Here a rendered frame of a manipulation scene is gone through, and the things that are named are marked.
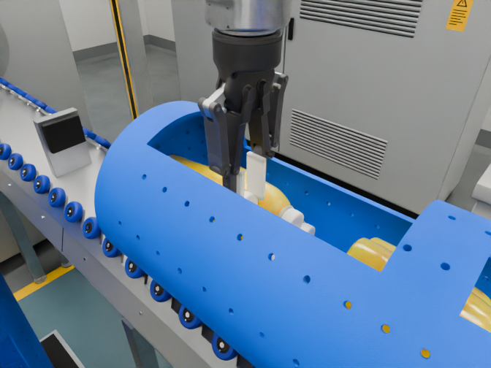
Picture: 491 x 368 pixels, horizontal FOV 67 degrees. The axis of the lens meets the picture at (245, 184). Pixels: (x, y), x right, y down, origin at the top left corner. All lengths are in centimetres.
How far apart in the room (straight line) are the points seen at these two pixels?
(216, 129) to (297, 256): 16
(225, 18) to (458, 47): 166
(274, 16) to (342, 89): 187
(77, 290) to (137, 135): 155
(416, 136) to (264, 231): 180
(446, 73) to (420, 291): 171
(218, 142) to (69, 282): 174
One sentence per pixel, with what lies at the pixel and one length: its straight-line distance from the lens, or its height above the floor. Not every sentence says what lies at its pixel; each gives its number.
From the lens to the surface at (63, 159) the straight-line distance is 106.
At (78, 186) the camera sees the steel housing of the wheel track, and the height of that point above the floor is 93.
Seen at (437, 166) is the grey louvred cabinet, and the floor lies 43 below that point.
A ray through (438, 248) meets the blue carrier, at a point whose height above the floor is 123.
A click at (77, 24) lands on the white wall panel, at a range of 526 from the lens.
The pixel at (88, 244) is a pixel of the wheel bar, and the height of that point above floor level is 92.
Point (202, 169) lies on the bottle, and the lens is 57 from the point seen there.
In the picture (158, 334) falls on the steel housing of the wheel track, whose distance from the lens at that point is 72.
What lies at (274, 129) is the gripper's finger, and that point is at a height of 124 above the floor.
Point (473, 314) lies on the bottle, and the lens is 43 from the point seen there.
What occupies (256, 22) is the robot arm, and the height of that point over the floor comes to 139.
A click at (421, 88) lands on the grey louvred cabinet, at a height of 79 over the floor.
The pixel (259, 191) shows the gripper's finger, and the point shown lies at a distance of 53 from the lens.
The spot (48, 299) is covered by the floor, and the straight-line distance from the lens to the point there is 207.
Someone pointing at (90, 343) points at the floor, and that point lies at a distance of 184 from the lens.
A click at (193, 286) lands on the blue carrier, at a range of 46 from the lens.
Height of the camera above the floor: 147
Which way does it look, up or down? 35 degrees down
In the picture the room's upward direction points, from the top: straight up
